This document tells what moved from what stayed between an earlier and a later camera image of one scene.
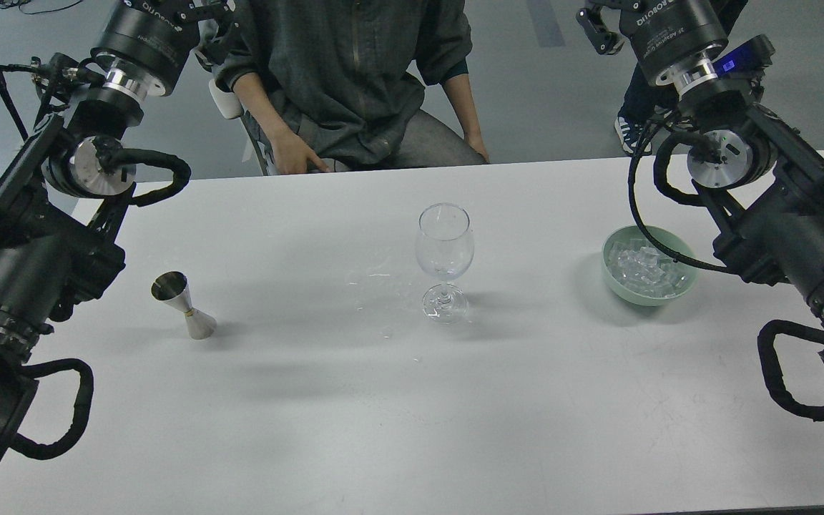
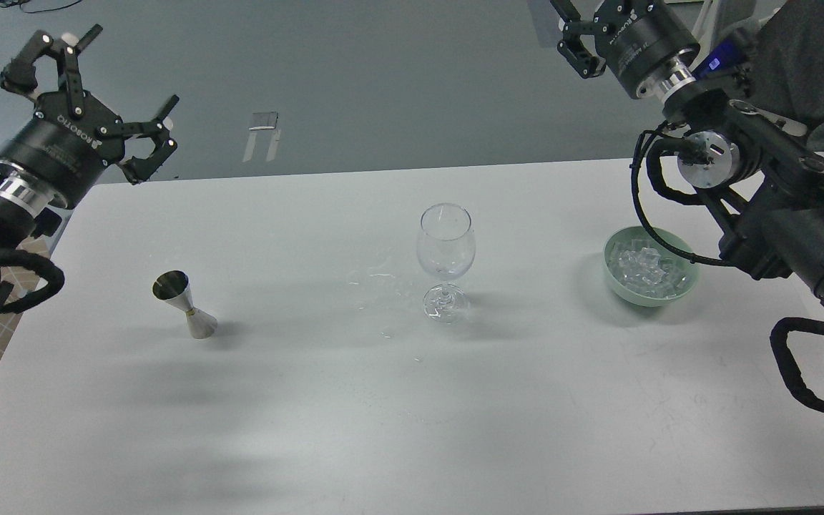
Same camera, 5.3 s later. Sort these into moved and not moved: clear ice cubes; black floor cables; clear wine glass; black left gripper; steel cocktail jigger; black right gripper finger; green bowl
Moved: black right gripper finger; black left gripper
Not moved: black floor cables; clear wine glass; clear ice cubes; green bowl; steel cocktail jigger
